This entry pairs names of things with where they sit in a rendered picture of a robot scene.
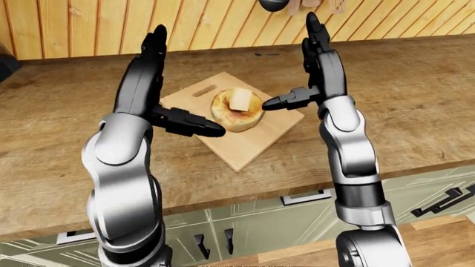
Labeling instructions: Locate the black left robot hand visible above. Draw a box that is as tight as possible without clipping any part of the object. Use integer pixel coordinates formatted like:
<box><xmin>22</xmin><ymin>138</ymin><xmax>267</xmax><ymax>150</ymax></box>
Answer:
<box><xmin>112</xmin><ymin>24</ymin><xmax>227</xmax><ymax>138</ymax></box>

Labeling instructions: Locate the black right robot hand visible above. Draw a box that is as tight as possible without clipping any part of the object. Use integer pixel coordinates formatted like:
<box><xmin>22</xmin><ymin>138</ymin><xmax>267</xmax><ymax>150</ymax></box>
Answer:
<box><xmin>261</xmin><ymin>11</ymin><xmax>350</xmax><ymax>111</ymax></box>

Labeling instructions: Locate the butter cube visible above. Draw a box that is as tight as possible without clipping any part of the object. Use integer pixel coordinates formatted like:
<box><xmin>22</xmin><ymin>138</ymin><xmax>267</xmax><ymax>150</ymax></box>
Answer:
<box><xmin>229</xmin><ymin>87</ymin><xmax>252</xmax><ymax>112</ymax></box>

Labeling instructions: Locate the round toasted bread slice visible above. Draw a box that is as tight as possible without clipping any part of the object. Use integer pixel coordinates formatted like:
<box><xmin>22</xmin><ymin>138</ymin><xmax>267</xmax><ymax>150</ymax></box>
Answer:
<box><xmin>210</xmin><ymin>88</ymin><xmax>266</xmax><ymax>134</ymax></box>

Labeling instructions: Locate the wooden hanging utensil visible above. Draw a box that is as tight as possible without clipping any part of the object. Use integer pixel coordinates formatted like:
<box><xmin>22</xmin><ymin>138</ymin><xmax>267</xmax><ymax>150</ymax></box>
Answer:
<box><xmin>327</xmin><ymin>0</ymin><xmax>347</xmax><ymax>16</ymax></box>
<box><xmin>288</xmin><ymin>0</ymin><xmax>320</xmax><ymax>16</ymax></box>

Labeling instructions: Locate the black hanging ladle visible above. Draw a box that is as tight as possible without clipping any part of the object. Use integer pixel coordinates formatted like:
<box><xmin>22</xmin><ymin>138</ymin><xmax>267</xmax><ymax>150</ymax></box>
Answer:
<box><xmin>257</xmin><ymin>0</ymin><xmax>291</xmax><ymax>13</ymax></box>

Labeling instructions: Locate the wooden cutting board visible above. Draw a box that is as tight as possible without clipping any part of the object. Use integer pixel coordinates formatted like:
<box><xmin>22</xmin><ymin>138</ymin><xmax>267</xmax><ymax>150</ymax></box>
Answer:
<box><xmin>158</xmin><ymin>71</ymin><xmax>306</xmax><ymax>174</ymax></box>

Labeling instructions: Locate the black appliance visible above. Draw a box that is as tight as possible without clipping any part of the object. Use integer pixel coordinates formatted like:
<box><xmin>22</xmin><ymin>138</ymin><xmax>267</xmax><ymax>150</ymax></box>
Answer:
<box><xmin>0</xmin><ymin>41</ymin><xmax>22</xmax><ymax>83</ymax></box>

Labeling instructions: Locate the long black drawer handle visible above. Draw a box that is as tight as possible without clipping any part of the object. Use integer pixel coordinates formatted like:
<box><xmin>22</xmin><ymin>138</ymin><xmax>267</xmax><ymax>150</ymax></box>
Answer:
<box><xmin>410</xmin><ymin>183</ymin><xmax>475</xmax><ymax>219</ymax></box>

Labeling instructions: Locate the black cabinet handle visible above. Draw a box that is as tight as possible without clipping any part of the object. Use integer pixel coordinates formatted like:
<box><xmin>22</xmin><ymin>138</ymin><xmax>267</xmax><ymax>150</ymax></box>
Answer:
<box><xmin>193</xmin><ymin>233</ymin><xmax>211</xmax><ymax>260</ymax></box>
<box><xmin>223</xmin><ymin>228</ymin><xmax>235</xmax><ymax>256</ymax></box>

